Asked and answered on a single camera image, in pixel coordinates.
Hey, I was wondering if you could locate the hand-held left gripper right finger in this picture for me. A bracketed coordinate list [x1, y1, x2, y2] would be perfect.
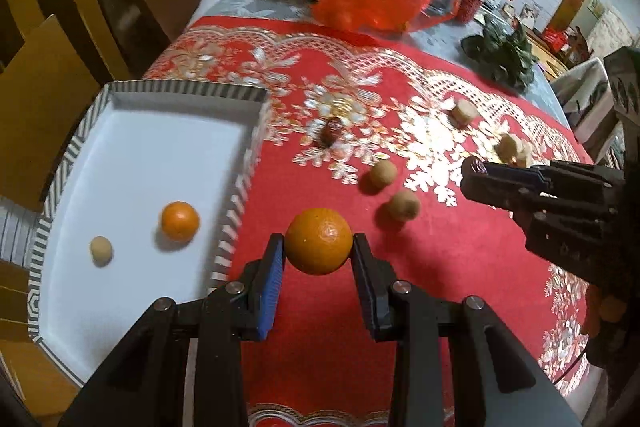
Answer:
[350, 233, 583, 427]

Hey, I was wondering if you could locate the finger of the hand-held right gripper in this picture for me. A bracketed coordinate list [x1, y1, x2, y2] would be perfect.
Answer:
[480, 160, 627, 196]
[460, 176, 632, 280]

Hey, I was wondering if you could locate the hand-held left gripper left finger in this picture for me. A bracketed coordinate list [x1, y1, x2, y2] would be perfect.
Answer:
[57, 233, 287, 427]

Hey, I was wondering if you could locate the pale peeled fruit chunk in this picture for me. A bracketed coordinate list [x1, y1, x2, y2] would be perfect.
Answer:
[452, 100, 478, 126]
[496, 133, 534, 168]

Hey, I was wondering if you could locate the large orange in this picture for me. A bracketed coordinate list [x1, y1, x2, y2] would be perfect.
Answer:
[285, 207, 354, 276]

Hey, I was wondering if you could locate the round tan longan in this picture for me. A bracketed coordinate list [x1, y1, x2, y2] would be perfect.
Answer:
[388, 190, 421, 222]
[90, 236, 114, 266]
[369, 160, 399, 190]

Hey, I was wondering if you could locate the small orange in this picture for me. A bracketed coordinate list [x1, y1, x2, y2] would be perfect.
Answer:
[160, 201, 201, 243]

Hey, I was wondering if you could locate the white tray with striped rim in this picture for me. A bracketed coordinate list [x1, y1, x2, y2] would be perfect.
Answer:
[27, 79, 273, 389]

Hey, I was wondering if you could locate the red date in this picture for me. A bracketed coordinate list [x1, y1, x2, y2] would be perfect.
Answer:
[320, 117, 343, 148]

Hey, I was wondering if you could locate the white cloth cover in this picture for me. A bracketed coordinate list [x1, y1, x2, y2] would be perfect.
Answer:
[552, 57, 623, 148]

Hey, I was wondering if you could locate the red gold floral tablecloth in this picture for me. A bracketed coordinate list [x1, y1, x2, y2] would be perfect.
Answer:
[140, 14, 598, 427]

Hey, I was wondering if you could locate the green leafy vegetable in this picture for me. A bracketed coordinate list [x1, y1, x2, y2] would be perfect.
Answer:
[460, 14, 540, 94]

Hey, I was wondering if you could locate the red cup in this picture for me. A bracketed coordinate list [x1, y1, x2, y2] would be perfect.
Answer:
[457, 0, 484, 24]

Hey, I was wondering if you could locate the yellow wooden chair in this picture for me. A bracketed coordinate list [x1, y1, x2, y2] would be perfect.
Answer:
[0, 0, 118, 212]

